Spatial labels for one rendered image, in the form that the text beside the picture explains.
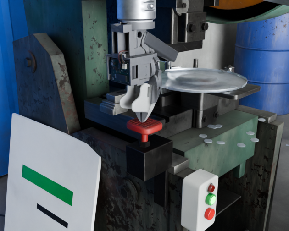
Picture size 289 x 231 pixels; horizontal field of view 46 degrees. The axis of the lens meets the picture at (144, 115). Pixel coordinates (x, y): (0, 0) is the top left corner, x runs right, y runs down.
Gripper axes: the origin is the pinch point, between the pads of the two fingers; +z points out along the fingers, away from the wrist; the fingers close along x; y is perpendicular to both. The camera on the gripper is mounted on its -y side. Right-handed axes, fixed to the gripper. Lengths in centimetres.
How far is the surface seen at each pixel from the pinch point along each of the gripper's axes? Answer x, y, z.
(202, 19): -11.5, -35.4, -17.8
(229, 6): -22, -66, -21
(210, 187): 12.7, -8.2, 16.2
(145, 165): 3.0, 2.8, 10.0
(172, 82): -13.1, -24.5, -0.6
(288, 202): -6, -111, 78
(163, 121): -8.0, -15.5, 7.6
